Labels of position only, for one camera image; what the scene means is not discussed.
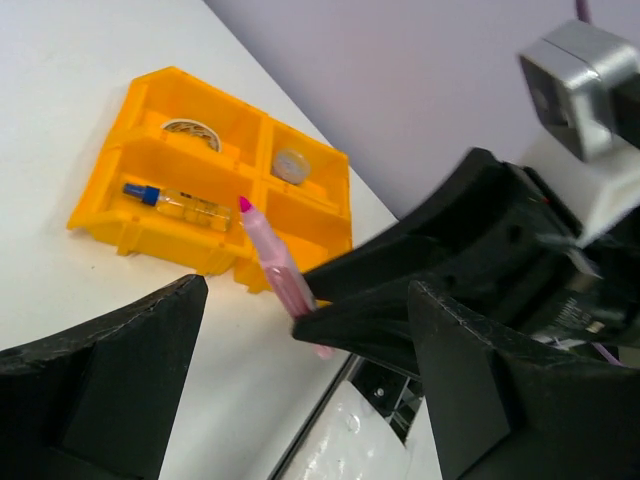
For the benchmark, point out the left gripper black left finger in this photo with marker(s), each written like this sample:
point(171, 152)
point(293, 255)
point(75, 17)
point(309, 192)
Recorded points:
point(99, 400)

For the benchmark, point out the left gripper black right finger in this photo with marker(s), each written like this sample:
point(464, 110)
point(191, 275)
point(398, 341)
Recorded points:
point(504, 406)

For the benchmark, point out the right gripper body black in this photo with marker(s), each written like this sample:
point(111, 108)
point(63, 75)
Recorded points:
point(547, 286)

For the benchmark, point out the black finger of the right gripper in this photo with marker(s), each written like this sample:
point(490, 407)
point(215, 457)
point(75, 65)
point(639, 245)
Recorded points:
point(444, 224)
point(367, 315)

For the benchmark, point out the small blue-capped glue bottle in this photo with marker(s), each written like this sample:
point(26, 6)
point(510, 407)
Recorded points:
point(182, 206)

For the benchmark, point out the clear tape roll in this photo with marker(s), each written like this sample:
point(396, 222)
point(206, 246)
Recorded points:
point(195, 129)

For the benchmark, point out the silver foil covered panel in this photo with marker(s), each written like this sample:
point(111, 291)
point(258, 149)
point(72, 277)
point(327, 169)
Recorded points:
point(349, 440)

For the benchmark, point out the yellow plastic compartment bin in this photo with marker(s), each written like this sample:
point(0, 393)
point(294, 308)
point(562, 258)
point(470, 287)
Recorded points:
point(313, 219)

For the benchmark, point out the black metal base rail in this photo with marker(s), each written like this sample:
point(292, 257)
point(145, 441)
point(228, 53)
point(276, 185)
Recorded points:
point(394, 396)

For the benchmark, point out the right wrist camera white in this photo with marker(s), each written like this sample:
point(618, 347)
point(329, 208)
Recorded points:
point(579, 79)

